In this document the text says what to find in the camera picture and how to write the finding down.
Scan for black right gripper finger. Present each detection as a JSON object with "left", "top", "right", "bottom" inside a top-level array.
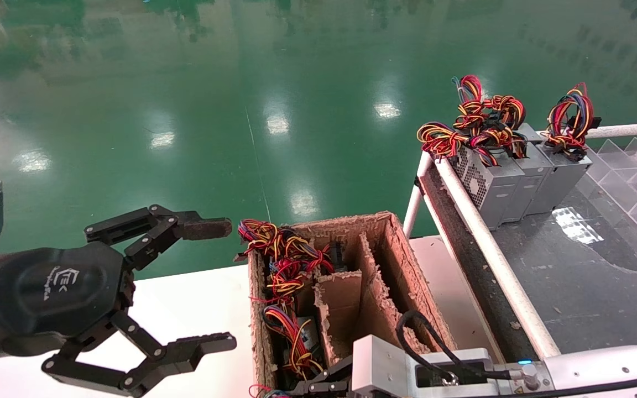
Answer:
[{"left": 287, "top": 355, "right": 354, "bottom": 398}]

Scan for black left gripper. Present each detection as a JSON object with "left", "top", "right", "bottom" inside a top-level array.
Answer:
[{"left": 0, "top": 205, "right": 237, "bottom": 397}]

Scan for brown cardboard divider insert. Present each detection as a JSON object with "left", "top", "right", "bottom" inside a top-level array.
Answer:
[{"left": 313, "top": 232, "right": 435, "bottom": 368}]

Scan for worn brown cardboard box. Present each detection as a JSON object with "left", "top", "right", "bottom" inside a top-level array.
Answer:
[{"left": 247, "top": 210, "right": 457, "bottom": 398}]

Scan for grey power supply perforated side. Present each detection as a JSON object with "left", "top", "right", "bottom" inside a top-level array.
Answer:
[{"left": 416, "top": 122, "right": 525, "bottom": 231}]

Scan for clear acrylic divider tray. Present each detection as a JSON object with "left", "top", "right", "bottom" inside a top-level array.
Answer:
[{"left": 581, "top": 135, "right": 637, "bottom": 252}]

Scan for white pipe with black end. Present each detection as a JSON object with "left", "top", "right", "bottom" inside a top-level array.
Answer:
[{"left": 540, "top": 122, "right": 637, "bottom": 140}]

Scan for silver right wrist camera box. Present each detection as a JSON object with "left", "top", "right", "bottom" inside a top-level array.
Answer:
[{"left": 352, "top": 334, "right": 499, "bottom": 397}]

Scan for power supply with coloured wires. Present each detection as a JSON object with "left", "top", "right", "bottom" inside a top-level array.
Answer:
[
  {"left": 234, "top": 219, "right": 348, "bottom": 306},
  {"left": 261, "top": 305, "right": 330, "bottom": 387}
]

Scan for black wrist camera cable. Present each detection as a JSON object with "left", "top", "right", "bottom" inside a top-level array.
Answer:
[{"left": 395, "top": 310, "right": 518, "bottom": 383}]

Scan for short white frame leg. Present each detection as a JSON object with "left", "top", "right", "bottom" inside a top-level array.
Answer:
[{"left": 403, "top": 152, "right": 434, "bottom": 239}]

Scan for long white frame pipe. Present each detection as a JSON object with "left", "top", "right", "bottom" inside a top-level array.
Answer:
[{"left": 422, "top": 150, "right": 561, "bottom": 360}]

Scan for grey power supply coloured wires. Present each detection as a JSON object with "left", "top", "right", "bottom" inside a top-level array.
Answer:
[
  {"left": 452, "top": 75, "right": 555, "bottom": 223},
  {"left": 526, "top": 82, "right": 602, "bottom": 217}
]

